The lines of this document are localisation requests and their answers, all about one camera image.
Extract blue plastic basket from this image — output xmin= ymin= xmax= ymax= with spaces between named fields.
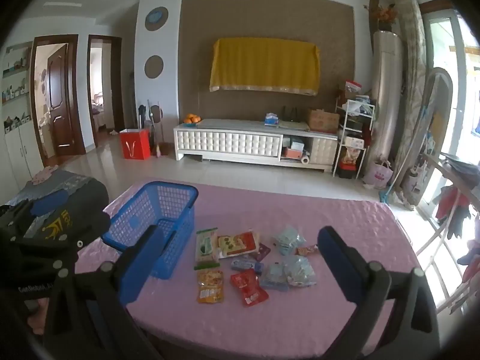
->
xmin=101 ymin=181 xmax=199 ymax=280

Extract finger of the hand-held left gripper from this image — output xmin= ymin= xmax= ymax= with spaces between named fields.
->
xmin=45 ymin=210 xmax=111 ymax=250
xmin=0 ymin=190 xmax=70 ymax=239

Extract small pink cloth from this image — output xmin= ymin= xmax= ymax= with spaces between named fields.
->
xmin=30 ymin=167 xmax=57 ymax=185

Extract white shelf rack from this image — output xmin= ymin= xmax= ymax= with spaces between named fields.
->
xmin=333 ymin=99 xmax=376 ymax=179

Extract round wall decor with blue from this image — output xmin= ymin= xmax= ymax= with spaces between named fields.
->
xmin=145 ymin=6 xmax=169 ymax=31

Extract white wall cabinet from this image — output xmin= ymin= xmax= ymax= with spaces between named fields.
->
xmin=0 ymin=41 xmax=44 ymax=196

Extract green cracker packet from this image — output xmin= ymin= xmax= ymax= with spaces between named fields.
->
xmin=194 ymin=228 xmax=220 ymax=270

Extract red cracker packet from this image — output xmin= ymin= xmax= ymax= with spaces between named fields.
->
xmin=217 ymin=231 xmax=260 ymax=259

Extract red gift bag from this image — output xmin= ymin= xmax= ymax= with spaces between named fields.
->
xmin=119 ymin=128 xmax=152 ymax=160

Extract standing air conditioner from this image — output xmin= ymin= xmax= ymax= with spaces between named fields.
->
xmin=369 ymin=30 xmax=406 ymax=173

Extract white TV cabinet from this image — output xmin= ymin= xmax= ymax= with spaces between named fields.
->
xmin=173 ymin=118 xmax=340 ymax=173

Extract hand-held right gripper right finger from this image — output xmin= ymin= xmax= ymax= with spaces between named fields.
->
xmin=317 ymin=226 xmax=441 ymax=360

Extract artificial flowers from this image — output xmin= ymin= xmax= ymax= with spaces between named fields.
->
xmin=364 ymin=4 xmax=398 ymax=31

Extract clear blue packet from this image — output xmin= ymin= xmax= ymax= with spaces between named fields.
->
xmin=259 ymin=262 xmax=289 ymax=291
xmin=283 ymin=255 xmax=317 ymax=286

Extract orange snack packet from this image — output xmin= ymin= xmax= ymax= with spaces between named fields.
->
xmin=197 ymin=268 xmax=224 ymax=304

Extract silver foil packet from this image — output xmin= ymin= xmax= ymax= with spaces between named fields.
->
xmin=273 ymin=225 xmax=306 ymax=256

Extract purple snack packet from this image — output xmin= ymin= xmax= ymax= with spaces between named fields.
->
xmin=249 ymin=243 xmax=271 ymax=262

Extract red snack packet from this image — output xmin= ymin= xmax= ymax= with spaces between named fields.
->
xmin=229 ymin=269 xmax=269 ymax=307

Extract wooden drying rack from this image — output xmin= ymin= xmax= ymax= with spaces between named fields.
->
xmin=412 ymin=150 xmax=480 ymax=312

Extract cardboard box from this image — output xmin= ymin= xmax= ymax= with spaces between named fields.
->
xmin=307 ymin=109 xmax=340 ymax=134

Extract person's left hand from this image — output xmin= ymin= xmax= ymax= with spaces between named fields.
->
xmin=26 ymin=300 xmax=50 ymax=335

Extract ironing board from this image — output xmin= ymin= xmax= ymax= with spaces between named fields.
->
xmin=412 ymin=67 xmax=454 ymax=207

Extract metal stand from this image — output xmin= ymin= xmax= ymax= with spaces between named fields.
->
xmin=147 ymin=99 xmax=166 ymax=157

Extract plain round wall decor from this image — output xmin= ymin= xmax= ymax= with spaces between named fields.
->
xmin=144 ymin=55 xmax=164 ymax=79

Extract leaning mattress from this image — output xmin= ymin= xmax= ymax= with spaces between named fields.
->
xmin=390 ymin=0 xmax=428 ymax=203

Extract pink bag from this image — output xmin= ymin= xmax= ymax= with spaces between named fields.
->
xmin=363 ymin=159 xmax=394 ymax=190

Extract black cloth with gold print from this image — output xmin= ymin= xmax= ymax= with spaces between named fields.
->
xmin=11 ymin=170 xmax=111 ymax=241

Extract red garment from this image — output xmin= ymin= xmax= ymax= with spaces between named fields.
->
xmin=435 ymin=185 xmax=464 ymax=222

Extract blue bar packet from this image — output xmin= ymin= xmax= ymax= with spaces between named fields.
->
xmin=230 ymin=257 xmax=265 ymax=274

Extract brown wooden door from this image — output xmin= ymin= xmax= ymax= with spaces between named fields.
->
xmin=45 ymin=43 xmax=74 ymax=156

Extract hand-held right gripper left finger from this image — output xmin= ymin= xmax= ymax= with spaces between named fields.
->
xmin=43 ymin=225 xmax=169 ymax=360

